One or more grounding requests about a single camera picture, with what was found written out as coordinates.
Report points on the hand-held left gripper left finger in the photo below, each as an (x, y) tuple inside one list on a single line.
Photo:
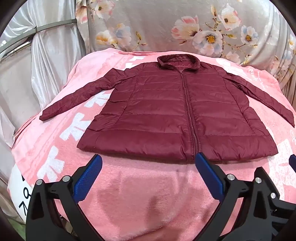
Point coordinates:
[(89, 176)]

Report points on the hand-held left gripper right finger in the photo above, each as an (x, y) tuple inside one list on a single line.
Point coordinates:
[(209, 176)]

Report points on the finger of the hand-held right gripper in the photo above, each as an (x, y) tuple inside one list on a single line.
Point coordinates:
[(293, 160), (285, 207)]

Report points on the maroon quilted puffer jacket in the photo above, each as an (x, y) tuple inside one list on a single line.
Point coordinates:
[(161, 111)]

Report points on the pink printed fleece blanket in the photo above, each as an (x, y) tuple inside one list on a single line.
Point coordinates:
[(138, 197)]

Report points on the silver satin curtain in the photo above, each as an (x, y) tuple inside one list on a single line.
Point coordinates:
[(46, 69)]

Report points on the grey floral cloth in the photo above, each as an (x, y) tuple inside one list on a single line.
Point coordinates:
[(150, 23)]

